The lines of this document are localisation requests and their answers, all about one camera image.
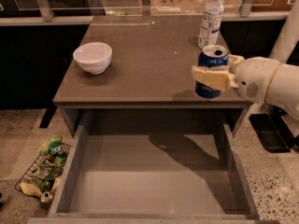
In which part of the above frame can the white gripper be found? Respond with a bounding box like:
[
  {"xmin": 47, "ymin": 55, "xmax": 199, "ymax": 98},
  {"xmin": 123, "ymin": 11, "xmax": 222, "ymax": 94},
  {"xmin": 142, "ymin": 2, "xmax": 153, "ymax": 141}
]
[{"xmin": 192, "ymin": 54, "xmax": 280, "ymax": 104}]

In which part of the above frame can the blue pepsi can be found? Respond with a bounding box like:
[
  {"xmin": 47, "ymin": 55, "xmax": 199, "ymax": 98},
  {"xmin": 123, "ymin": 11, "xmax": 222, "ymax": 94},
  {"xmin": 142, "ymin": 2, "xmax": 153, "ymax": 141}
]
[{"xmin": 195, "ymin": 45, "xmax": 228, "ymax": 99}]

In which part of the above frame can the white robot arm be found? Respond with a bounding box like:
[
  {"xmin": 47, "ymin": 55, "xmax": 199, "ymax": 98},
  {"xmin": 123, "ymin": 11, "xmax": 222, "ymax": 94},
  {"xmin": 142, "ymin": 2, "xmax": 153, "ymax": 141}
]
[{"xmin": 192, "ymin": 0, "xmax": 299, "ymax": 119}]

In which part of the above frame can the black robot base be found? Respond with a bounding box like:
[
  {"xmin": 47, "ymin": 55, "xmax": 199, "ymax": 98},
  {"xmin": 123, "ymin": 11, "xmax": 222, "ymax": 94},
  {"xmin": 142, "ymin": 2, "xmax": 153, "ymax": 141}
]
[{"xmin": 249, "ymin": 106, "xmax": 299, "ymax": 153}]

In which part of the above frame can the grey cabinet with top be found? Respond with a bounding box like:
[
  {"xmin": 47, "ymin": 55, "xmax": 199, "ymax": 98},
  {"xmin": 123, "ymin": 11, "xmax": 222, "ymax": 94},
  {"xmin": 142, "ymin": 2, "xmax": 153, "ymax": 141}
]
[{"xmin": 53, "ymin": 15, "xmax": 250, "ymax": 133}]

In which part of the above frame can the open grey top drawer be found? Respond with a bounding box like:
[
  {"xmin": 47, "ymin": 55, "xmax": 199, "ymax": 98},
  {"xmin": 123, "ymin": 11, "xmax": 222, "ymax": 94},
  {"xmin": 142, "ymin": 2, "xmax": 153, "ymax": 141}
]
[{"xmin": 28, "ymin": 109, "xmax": 279, "ymax": 224}]

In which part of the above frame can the silver can on floor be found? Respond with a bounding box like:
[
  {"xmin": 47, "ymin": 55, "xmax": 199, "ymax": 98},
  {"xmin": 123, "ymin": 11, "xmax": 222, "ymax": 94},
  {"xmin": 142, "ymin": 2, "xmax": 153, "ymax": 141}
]
[{"xmin": 40, "ymin": 191, "xmax": 53, "ymax": 203}]

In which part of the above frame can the clear plastic water bottle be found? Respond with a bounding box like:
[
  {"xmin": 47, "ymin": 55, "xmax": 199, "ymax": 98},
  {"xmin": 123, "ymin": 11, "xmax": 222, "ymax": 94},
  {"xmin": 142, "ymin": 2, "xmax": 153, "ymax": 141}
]
[{"xmin": 198, "ymin": 0, "xmax": 224, "ymax": 49}]

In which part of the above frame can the white ceramic bowl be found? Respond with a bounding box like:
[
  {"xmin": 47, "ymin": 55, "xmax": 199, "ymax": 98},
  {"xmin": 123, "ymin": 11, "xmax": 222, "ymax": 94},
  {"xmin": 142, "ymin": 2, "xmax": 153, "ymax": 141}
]
[{"xmin": 73, "ymin": 42, "xmax": 112, "ymax": 75}]

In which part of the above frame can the green snack bag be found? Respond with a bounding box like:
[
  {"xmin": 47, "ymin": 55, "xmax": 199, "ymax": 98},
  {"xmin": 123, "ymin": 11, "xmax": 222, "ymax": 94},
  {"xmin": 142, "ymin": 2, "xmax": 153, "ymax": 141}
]
[{"xmin": 37, "ymin": 135, "xmax": 67, "ymax": 166}]

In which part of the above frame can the yellow snack packet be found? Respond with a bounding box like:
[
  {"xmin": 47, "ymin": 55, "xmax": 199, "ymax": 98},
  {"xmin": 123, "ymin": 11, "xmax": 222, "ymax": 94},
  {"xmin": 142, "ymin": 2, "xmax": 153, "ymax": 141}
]
[{"xmin": 20, "ymin": 182, "xmax": 42, "ymax": 198}]

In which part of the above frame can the metal railing frame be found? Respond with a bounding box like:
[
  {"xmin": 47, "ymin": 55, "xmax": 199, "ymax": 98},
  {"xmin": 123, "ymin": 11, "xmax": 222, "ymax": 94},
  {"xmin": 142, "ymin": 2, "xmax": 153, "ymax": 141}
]
[{"xmin": 0, "ymin": 0, "xmax": 295, "ymax": 26}]

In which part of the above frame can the black wire basket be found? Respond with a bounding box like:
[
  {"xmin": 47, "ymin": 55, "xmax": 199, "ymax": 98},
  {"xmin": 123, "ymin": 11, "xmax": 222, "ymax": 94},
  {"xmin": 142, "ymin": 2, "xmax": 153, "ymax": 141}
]
[{"xmin": 15, "ymin": 143, "xmax": 71, "ymax": 192}]

